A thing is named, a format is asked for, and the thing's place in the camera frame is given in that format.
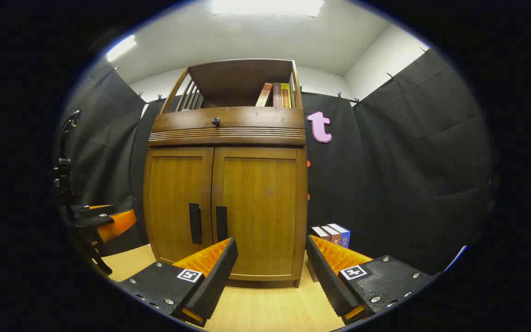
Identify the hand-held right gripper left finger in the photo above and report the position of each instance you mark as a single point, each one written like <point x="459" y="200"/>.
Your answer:
<point x="215" y="286"/>

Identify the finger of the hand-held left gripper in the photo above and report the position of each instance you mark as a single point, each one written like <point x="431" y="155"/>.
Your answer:
<point x="90" y="209"/>
<point x="115" y="223"/>

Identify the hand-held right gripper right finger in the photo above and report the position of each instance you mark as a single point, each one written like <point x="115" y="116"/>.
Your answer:
<point x="330" y="281"/>

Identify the wooden cabinet door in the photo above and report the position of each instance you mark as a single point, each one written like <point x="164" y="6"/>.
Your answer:
<point x="261" y="207"/>
<point x="173" y="203"/>

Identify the wooden double-door shoe cabinet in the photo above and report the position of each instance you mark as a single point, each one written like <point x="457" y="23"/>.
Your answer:
<point x="238" y="78"/>

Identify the wooden cabinet drawer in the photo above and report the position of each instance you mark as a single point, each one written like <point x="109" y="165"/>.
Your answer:
<point x="256" y="119"/>

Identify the brown cover book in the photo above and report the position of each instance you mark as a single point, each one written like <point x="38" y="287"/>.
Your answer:
<point x="332" y="234"/>

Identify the blue cover book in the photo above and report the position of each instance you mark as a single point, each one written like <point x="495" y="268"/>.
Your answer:
<point x="343" y="235"/>

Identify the white cover book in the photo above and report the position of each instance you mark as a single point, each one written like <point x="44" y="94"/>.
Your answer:
<point x="319" y="232"/>

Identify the black backdrop cloth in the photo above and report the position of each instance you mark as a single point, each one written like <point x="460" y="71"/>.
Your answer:
<point x="408" y="161"/>

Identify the small ceiling light panel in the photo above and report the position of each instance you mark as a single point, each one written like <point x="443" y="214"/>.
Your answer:
<point x="121" y="48"/>

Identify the yellow book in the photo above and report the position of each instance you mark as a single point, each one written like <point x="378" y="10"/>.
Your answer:
<point x="286" y="95"/>

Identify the dark brown book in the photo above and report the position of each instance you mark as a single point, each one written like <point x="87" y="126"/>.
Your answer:
<point x="277" y="95"/>

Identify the large ceiling light panel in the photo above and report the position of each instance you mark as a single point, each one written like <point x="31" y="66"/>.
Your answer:
<point x="268" y="7"/>

